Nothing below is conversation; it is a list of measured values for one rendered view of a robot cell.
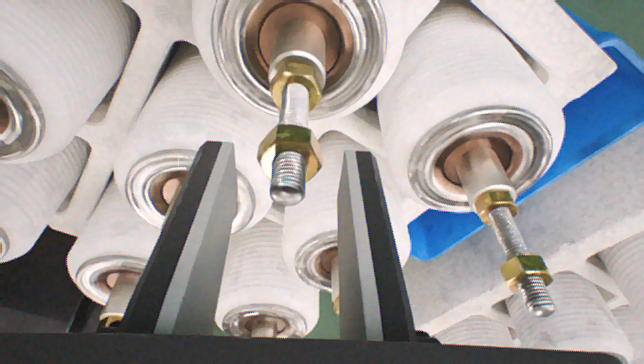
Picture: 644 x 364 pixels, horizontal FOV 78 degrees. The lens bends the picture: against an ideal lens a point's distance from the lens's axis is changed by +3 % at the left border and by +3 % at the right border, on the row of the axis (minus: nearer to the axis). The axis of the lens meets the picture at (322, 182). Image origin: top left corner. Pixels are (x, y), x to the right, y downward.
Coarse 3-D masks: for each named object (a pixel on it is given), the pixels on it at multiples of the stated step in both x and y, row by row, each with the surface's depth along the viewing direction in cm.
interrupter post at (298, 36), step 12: (288, 24) 16; (300, 24) 16; (312, 24) 16; (276, 36) 17; (288, 36) 15; (300, 36) 15; (312, 36) 16; (276, 48) 15; (288, 48) 15; (300, 48) 15; (312, 48) 15; (324, 48) 16; (276, 60) 15; (288, 60) 14; (300, 60) 14; (312, 60) 14; (324, 60) 16; (276, 72) 15; (324, 72) 15; (324, 84) 15
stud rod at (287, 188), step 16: (288, 96) 13; (304, 96) 14; (288, 112) 13; (304, 112) 13; (288, 160) 11; (304, 160) 11; (272, 176) 11; (288, 176) 10; (304, 176) 11; (272, 192) 10; (288, 192) 10; (304, 192) 11
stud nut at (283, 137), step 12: (276, 132) 11; (288, 132) 11; (300, 132) 11; (312, 132) 12; (264, 144) 11; (276, 144) 11; (288, 144) 11; (300, 144) 11; (312, 144) 11; (264, 156) 11; (312, 156) 11; (264, 168) 12; (312, 168) 12
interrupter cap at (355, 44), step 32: (224, 0) 16; (256, 0) 16; (288, 0) 16; (320, 0) 16; (352, 0) 16; (224, 32) 17; (256, 32) 17; (352, 32) 17; (384, 32) 16; (224, 64) 17; (256, 64) 18; (352, 64) 18; (256, 96) 19; (352, 96) 19
